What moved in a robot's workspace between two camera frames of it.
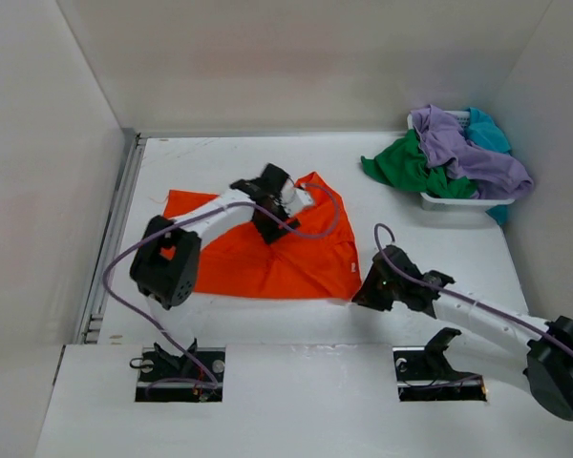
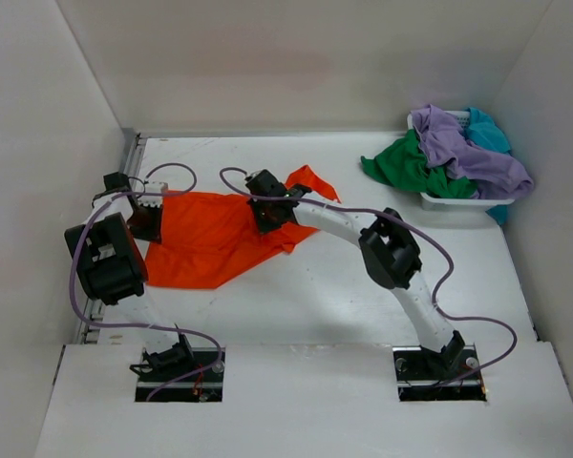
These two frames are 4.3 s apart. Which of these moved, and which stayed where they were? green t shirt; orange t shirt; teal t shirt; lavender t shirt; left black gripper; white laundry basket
Moved: orange t shirt; left black gripper
Stayed: lavender t shirt; teal t shirt; green t shirt; white laundry basket
